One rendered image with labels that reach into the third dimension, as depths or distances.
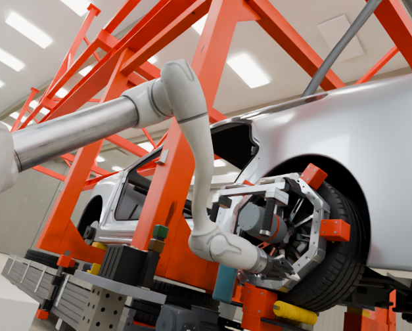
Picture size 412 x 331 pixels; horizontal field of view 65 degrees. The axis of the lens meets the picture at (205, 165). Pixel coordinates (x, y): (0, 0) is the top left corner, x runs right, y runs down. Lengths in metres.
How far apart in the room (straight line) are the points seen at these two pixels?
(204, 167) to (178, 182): 0.77
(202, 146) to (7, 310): 0.66
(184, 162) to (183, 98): 0.89
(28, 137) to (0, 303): 0.46
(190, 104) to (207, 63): 1.19
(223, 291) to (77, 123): 0.96
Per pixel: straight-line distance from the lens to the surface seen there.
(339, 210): 1.52
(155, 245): 1.12
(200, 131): 0.99
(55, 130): 0.94
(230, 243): 1.07
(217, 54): 2.23
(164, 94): 1.01
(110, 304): 1.29
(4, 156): 0.70
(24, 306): 0.59
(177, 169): 1.79
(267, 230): 1.30
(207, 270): 1.91
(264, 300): 1.51
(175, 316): 1.61
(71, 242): 3.55
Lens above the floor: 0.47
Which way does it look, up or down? 22 degrees up
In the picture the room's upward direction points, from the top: 15 degrees clockwise
